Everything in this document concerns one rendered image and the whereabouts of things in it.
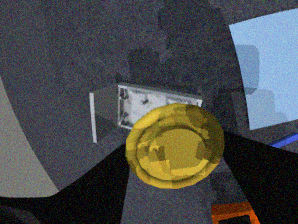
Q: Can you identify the light blue rectangular mat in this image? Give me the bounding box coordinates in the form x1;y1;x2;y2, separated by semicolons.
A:
227;8;298;131

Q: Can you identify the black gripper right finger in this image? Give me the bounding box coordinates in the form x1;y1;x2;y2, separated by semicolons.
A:
222;132;298;224

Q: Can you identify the yellow round plate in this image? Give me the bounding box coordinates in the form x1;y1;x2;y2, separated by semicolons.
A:
125;103;225;189

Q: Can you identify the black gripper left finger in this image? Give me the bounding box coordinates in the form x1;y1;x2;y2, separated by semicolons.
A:
0;144;129;224

